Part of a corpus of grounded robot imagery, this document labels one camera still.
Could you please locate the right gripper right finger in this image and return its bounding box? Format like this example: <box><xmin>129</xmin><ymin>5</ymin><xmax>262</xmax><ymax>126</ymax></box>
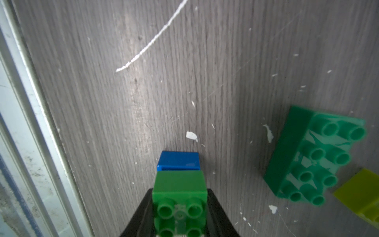
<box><xmin>205</xmin><ymin>189</ymin><xmax>240</xmax><ymax>237</ymax></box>

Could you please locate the green lego brick small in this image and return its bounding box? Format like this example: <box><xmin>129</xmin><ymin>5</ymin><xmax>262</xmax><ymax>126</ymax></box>
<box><xmin>152</xmin><ymin>170</ymin><xmax>208</xmax><ymax>237</ymax></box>

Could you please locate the blue lego brick small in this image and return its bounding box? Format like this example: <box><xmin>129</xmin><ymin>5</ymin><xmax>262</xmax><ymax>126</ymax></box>
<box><xmin>157</xmin><ymin>151</ymin><xmax>200</xmax><ymax>171</ymax></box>

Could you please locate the green lego brick long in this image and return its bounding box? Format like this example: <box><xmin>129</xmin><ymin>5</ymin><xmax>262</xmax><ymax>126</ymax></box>
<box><xmin>264</xmin><ymin>105</ymin><xmax>367</xmax><ymax>206</ymax></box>

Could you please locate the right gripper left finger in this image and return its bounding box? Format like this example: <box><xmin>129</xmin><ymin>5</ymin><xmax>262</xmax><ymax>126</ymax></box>
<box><xmin>120</xmin><ymin>188</ymin><xmax>156</xmax><ymax>237</ymax></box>

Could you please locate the lime lego brick small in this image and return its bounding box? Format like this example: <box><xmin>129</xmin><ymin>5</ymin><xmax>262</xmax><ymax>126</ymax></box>
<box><xmin>333</xmin><ymin>168</ymin><xmax>379</xmax><ymax>228</ymax></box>

